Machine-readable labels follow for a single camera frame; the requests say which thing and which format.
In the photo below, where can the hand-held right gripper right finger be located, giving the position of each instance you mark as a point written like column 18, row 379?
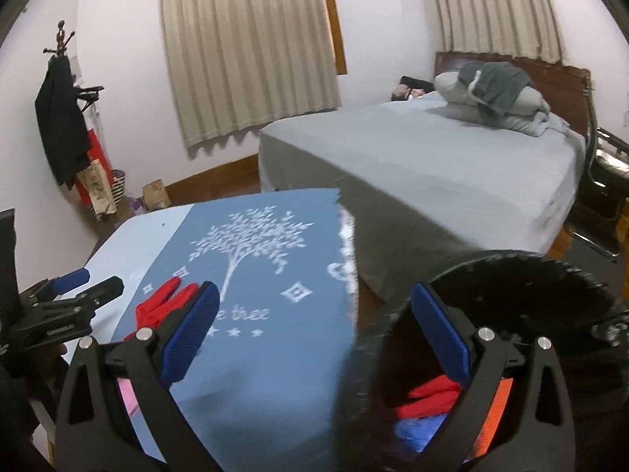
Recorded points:
column 437, row 332

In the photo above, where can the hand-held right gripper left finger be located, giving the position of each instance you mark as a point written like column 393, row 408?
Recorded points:
column 191, row 334

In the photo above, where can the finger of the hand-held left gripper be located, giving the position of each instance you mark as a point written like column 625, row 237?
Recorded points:
column 93, row 295
column 71, row 280

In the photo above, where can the red garment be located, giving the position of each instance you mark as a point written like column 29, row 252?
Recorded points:
column 157, row 307

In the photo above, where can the red clothes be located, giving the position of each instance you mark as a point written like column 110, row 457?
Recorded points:
column 432, row 396

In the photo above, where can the large pink wrapper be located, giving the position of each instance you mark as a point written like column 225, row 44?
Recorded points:
column 128, row 398

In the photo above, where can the black round bin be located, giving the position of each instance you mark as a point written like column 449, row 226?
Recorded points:
column 530, row 285

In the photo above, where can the blue wrapper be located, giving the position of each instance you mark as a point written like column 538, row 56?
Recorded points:
column 417, row 435

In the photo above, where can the light blue table cloth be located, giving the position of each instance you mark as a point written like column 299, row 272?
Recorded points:
column 137, row 236

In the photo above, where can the blue tree-print tablecloth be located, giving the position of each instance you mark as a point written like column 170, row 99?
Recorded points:
column 275, row 354

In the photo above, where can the beige patterned bag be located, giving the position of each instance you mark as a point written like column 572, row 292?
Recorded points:
column 100, row 189

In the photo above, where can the small purple object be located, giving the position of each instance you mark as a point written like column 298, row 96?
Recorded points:
column 138, row 205

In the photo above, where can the orange wrapper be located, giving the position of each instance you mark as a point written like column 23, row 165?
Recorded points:
column 499, row 413

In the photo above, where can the striped waste basket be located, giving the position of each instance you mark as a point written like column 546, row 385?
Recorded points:
column 119, row 184

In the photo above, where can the brown paper bag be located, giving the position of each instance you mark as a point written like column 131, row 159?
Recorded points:
column 157, row 196

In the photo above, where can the red hanging bag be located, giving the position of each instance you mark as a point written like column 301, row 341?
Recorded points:
column 93, row 150

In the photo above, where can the black hanging coat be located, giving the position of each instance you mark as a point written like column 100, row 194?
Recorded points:
column 61, row 123

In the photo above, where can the bed with grey sheet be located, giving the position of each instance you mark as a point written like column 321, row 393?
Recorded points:
column 422, row 157

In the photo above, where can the black clothes hanger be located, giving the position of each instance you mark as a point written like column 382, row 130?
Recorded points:
column 88, row 93

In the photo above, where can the dark wooden chair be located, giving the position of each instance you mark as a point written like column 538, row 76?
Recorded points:
column 599, row 182

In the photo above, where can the light grey folded quilt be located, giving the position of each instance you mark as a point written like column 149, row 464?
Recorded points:
column 521, row 120

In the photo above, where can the wooden coat rack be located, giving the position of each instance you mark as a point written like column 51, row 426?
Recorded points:
column 60, row 42

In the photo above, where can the black and pink plush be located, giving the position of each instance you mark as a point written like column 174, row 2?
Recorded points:
column 410, row 89

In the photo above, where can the dark grey folded blanket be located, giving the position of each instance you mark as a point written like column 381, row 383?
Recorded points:
column 496, row 83

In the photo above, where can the wooden headboard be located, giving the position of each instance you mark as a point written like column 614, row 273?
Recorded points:
column 555, row 88

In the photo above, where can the wide beige curtain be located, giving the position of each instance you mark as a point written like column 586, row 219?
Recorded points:
column 245, row 54

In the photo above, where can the narrow beige curtain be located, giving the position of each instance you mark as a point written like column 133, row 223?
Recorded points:
column 491, row 10

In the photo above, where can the wooden window frame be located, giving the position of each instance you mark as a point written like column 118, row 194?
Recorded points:
column 336, row 29

